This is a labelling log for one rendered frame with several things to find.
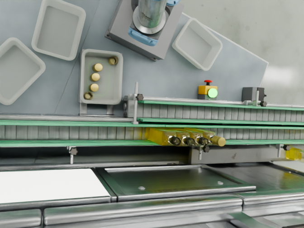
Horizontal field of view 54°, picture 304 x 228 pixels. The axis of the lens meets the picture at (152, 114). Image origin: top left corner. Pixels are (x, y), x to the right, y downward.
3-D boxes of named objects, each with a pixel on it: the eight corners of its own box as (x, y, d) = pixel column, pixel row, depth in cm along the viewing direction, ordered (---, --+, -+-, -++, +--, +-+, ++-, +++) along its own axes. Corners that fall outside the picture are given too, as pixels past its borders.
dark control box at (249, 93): (241, 102, 162) (251, 102, 155) (242, 87, 162) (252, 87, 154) (253, 102, 165) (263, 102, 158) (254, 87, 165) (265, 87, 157)
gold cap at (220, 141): (220, 142, 116) (227, 144, 111) (213, 146, 114) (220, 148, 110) (217, 134, 115) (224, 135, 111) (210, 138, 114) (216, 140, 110)
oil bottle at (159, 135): (144, 139, 129) (164, 147, 110) (144, 125, 129) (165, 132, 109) (156, 139, 132) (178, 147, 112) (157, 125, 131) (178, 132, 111)
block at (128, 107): (121, 116, 132) (125, 117, 125) (122, 95, 131) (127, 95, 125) (129, 116, 133) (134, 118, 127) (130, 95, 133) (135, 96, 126)
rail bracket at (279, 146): (264, 154, 155) (284, 159, 142) (265, 140, 154) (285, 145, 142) (270, 154, 156) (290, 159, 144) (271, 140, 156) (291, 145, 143)
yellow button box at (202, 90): (197, 99, 152) (204, 99, 145) (197, 84, 152) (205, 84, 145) (208, 100, 155) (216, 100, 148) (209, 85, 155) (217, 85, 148)
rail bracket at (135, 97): (125, 122, 125) (135, 125, 114) (128, 82, 125) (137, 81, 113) (132, 122, 127) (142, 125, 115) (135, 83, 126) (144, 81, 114)
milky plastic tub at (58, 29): (30, 52, 124) (29, 49, 116) (43, 0, 124) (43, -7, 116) (72, 64, 130) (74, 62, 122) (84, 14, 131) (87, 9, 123)
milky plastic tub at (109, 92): (77, 102, 130) (79, 103, 122) (79, 50, 129) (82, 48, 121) (116, 104, 137) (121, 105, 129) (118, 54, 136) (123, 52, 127)
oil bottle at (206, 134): (180, 138, 136) (205, 146, 116) (181, 125, 136) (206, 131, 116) (191, 138, 138) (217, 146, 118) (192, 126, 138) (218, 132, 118)
